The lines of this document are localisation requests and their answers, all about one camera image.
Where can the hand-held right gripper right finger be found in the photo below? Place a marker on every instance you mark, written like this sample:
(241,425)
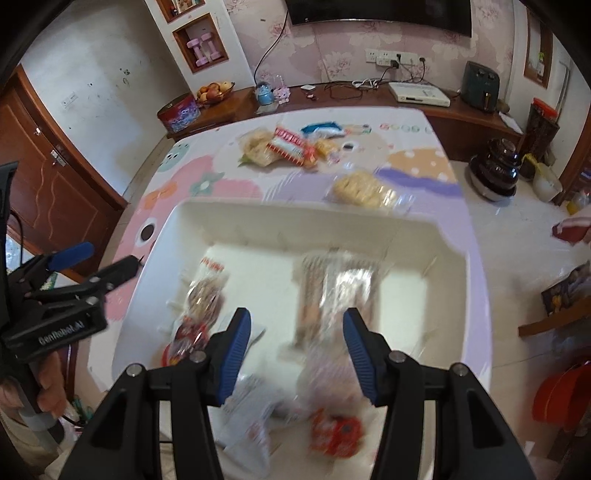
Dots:
(362,355)

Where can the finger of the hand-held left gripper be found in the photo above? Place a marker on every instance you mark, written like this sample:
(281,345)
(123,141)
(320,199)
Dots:
(115,273)
(71,256)

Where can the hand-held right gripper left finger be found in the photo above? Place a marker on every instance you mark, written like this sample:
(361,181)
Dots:
(233,360)

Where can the pale translucent snack bag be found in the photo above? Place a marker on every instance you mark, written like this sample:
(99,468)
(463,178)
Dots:
(330,374)

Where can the red dark chocolate packet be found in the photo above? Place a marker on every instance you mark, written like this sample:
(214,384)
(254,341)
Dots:
(184,341)

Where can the orange white snack packet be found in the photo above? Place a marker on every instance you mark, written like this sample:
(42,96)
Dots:
(249,415)

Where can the clear packet brown cookies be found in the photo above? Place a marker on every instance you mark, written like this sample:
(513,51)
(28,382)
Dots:
(207,295)

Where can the clear striped snack packet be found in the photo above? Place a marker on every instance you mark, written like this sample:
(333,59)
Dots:
(332,290)

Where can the small red snack packet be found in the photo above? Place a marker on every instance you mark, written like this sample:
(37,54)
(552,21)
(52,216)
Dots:
(337,431)

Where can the white plastic tray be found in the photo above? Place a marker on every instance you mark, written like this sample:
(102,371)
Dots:
(258,258)

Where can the clear bag of pastries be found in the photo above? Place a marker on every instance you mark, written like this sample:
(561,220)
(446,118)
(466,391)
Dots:
(362,189)

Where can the yellow chips bag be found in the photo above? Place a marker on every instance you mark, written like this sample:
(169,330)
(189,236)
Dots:
(256,147)

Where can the small orange snack packet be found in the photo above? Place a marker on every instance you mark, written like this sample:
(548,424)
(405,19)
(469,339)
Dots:
(325,148)

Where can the red white snack packet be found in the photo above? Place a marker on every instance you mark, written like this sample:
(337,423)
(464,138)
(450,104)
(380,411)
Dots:
(291,147)

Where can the blue snack packet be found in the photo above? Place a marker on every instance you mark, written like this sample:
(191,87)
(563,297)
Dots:
(323,129)

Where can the person's left hand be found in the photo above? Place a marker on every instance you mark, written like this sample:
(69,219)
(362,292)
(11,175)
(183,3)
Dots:
(53,383)

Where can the brown wooden door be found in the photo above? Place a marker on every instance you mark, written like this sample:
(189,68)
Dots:
(51,184)

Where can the round red blue tin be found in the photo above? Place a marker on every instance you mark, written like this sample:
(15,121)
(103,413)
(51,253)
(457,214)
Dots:
(179,114)

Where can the cartoon printed tablecloth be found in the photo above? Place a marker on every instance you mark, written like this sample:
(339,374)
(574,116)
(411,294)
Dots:
(411,166)

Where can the wooden television cabinet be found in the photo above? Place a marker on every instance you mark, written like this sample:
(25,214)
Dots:
(231,110)

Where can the red plastic stool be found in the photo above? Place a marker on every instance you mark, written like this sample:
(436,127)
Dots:
(563,394)

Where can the bowl of fruit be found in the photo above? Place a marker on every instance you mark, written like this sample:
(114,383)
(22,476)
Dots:
(214,92)

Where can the colourful printed box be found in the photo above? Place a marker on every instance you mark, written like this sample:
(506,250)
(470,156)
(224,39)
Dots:
(565,290)

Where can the dark brown ceramic pot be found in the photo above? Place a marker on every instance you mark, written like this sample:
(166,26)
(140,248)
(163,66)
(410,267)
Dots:
(496,170)

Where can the pink dumbbell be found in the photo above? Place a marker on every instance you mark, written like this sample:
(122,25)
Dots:
(197,53)
(212,48)

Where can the red white cloth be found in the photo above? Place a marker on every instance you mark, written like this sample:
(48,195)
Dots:
(572,229)

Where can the pink toy figure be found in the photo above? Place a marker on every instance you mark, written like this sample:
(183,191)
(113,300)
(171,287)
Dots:
(281,91)

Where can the white plastic jug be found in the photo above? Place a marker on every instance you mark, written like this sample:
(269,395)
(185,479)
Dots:
(547,184)

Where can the yellow oil bottle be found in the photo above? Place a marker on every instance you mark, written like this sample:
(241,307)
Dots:
(579,201)

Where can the white set-top box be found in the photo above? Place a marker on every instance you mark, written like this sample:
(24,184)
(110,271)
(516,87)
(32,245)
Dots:
(418,94)

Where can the white paper sheet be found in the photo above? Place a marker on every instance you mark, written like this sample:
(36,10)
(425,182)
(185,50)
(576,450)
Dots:
(511,122)

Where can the tall dark jar red lid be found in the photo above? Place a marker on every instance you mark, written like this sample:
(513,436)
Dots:
(540,134)

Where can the dark grey air fryer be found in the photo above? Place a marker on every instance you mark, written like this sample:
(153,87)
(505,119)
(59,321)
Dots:
(481,87)

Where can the white wall sockets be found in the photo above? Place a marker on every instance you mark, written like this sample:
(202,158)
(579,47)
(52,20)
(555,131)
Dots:
(392,56)

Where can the black wall television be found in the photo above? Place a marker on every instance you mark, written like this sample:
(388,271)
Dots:
(378,16)

